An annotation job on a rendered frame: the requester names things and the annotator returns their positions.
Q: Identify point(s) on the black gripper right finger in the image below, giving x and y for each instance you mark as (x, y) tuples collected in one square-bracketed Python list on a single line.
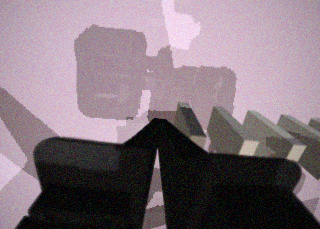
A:
[(188, 174)]

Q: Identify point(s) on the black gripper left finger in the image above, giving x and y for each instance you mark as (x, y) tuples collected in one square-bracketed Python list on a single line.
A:
[(126, 167)]

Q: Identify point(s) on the beige domino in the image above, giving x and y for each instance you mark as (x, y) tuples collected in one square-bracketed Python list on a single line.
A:
[(315, 123), (310, 159), (273, 140), (228, 136), (188, 124)]

